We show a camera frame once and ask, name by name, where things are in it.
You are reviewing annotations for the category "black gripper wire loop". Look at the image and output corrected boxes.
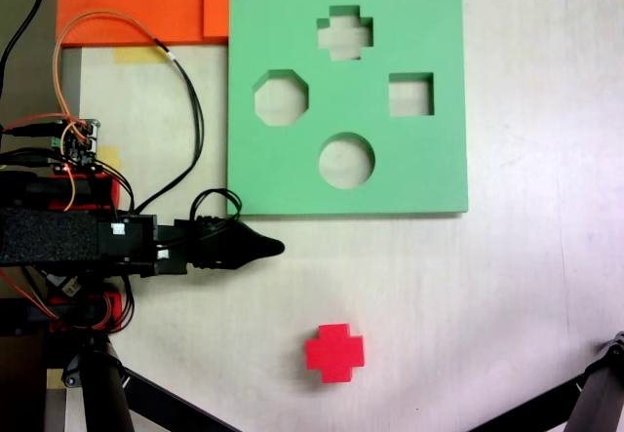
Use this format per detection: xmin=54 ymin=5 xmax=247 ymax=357
xmin=188 ymin=187 xmax=244 ymax=238

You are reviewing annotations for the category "long thin black wire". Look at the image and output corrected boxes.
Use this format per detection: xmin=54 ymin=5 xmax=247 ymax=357
xmin=134 ymin=37 xmax=206 ymax=214

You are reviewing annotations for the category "circuit board with wires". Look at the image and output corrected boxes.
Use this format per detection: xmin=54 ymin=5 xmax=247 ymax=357
xmin=48 ymin=118 xmax=106 ymax=176

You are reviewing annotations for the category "thin orange wire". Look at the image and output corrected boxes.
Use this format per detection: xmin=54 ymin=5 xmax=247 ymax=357
xmin=52 ymin=10 xmax=170 ymax=129

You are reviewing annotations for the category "wide yellow tape strip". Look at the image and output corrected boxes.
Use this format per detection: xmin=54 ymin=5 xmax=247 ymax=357
xmin=114 ymin=46 xmax=170 ymax=65

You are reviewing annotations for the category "black motor driver board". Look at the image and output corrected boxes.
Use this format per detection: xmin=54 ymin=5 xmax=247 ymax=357
xmin=46 ymin=273 xmax=84 ymax=299

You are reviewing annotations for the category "black USB plug cable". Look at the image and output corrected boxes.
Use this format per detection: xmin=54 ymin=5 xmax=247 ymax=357
xmin=0 ymin=122 xmax=62 ymax=139

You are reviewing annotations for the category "short black base wire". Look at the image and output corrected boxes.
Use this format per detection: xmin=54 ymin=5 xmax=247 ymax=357
xmin=116 ymin=275 xmax=137 ymax=331

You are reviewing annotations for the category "red cross block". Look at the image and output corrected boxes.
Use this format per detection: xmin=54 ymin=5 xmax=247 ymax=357
xmin=305 ymin=323 xmax=366 ymax=384

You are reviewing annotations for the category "thick black tripod leg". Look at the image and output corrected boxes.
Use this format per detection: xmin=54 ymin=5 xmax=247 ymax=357
xmin=62 ymin=334 xmax=136 ymax=432
xmin=567 ymin=332 xmax=624 ymax=432

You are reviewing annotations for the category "green shape sorting board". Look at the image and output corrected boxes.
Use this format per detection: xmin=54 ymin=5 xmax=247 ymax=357
xmin=226 ymin=0 xmax=470 ymax=217

